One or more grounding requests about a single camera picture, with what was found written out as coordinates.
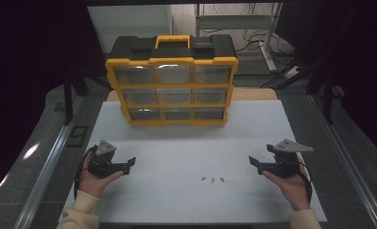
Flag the group of clear organizer drawers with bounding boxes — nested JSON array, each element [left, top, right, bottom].
[[114, 65, 233, 121]]

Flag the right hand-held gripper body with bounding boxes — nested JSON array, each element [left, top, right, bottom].
[[266, 138, 314, 179]]

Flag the right hand-held gripper black cable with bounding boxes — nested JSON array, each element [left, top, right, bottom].
[[298, 158, 314, 204]]

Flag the white table board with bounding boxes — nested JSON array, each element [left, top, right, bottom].
[[59, 100, 327, 223]]

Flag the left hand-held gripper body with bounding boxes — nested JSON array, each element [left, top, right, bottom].
[[88, 139, 117, 178]]

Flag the person's right hand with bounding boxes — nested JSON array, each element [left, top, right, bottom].
[[262, 158, 311, 212]]

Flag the aluminium rail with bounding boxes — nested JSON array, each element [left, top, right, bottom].
[[308, 94, 377, 229], [13, 94, 86, 229]]

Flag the white panel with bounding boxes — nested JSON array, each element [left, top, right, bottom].
[[87, 4, 174, 53]]

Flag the black floor cables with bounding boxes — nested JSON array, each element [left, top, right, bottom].
[[204, 28, 294, 56]]

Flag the clear plastic drawer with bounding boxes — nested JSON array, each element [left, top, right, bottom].
[[157, 88, 193, 105]]

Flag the person's left hand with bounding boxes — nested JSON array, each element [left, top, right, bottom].
[[78, 156, 124, 198]]

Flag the white power strip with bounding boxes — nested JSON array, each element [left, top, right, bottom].
[[284, 66, 302, 79]]

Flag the white desk with metal legs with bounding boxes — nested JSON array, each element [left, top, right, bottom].
[[195, 3, 283, 73]]

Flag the left hand-held gripper black cable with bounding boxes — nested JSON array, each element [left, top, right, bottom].
[[74, 146, 98, 199]]

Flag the hand-held gripper black cable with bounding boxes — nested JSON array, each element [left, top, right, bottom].
[[298, 158, 314, 204], [74, 146, 98, 199]]

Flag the dark curtain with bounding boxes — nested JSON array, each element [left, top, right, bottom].
[[316, 0, 377, 163], [0, 0, 109, 204]]

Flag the dark floor plate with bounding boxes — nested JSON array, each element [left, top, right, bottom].
[[66, 126, 89, 148]]

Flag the yellow black organizer cabinet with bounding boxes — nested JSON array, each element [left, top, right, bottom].
[[104, 33, 240, 127]]

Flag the black metal stand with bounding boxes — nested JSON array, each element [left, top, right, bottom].
[[306, 74, 337, 125], [63, 74, 89, 126]]

